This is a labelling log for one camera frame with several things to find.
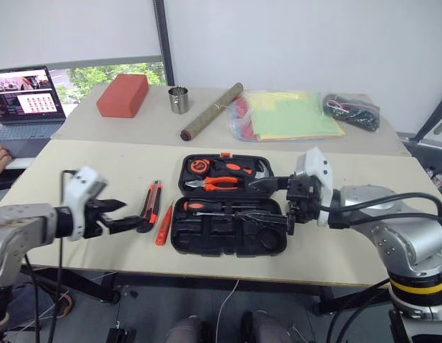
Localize black foot pedal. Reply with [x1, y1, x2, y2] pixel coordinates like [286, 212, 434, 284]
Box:
[105, 320, 137, 343]

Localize rolled brown mat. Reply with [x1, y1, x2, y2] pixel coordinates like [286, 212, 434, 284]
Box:
[180, 81, 245, 142]

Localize plastic bag of black cables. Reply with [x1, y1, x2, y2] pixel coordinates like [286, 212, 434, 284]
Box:
[321, 92, 381, 133]

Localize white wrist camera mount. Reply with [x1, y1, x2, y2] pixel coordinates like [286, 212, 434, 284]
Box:
[295, 146, 335, 228]
[62, 165, 109, 242]

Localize black table frame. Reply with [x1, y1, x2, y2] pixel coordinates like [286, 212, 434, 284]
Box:
[19, 264, 391, 316]

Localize orange handled screwdriver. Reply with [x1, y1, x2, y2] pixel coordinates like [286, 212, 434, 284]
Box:
[182, 199, 240, 213]

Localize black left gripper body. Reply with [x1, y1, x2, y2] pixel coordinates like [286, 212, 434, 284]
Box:
[83, 198, 112, 239]

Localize thin black screwdriver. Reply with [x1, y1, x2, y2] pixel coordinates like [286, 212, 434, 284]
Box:
[192, 210, 244, 218]

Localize open grey laptop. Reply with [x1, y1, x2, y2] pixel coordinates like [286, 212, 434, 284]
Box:
[0, 65, 67, 159]

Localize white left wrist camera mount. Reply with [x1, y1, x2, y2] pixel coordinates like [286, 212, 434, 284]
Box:
[62, 165, 109, 242]

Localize plastic bag of coloured paper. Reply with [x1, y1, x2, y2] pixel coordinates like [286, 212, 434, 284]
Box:
[226, 89, 346, 143]

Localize dark window frame post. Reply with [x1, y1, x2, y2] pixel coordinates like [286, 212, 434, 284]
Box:
[152, 0, 176, 87]

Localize dark rounded shape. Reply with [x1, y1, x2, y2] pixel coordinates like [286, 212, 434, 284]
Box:
[163, 314, 212, 343]
[241, 309, 294, 343]

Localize black metal stand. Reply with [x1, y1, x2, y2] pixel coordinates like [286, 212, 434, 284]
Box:
[413, 106, 442, 144]

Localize black orange utility knife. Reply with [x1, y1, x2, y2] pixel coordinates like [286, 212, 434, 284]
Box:
[136, 179, 163, 234]

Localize orange handled pliers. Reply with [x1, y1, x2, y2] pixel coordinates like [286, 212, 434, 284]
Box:
[185, 175, 244, 193]

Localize thin white cable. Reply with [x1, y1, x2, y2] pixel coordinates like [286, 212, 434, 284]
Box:
[215, 279, 240, 343]

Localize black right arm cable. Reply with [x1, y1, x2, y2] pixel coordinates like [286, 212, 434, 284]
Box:
[328, 192, 442, 237]

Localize steel cup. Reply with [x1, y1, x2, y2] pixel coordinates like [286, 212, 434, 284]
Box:
[167, 85, 190, 115]

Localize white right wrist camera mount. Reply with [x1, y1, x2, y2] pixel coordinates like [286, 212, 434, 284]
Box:
[295, 146, 335, 228]

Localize orange black claw hammer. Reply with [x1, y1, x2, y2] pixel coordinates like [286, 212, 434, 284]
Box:
[211, 159, 276, 180]

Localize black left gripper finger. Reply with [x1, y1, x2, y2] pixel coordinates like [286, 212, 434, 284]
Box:
[95, 199, 127, 215]
[99, 214, 144, 236]

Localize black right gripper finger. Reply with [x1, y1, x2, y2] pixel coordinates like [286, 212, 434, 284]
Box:
[235, 210, 289, 230]
[248, 175, 289, 196]

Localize black plastic tool case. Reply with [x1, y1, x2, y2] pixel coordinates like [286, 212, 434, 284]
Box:
[170, 152, 288, 257]

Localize red brick block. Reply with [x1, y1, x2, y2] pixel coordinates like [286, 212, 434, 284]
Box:
[95, 73, 150, 120]

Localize orange black tape measure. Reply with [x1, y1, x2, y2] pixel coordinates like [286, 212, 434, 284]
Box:
[190, 159, 212, 177]

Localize bystander leg in jeans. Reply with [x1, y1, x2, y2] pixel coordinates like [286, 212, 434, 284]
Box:
[8, 281, 76, 328]

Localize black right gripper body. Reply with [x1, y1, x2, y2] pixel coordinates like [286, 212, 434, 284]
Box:
[285, 171, 324, 237]

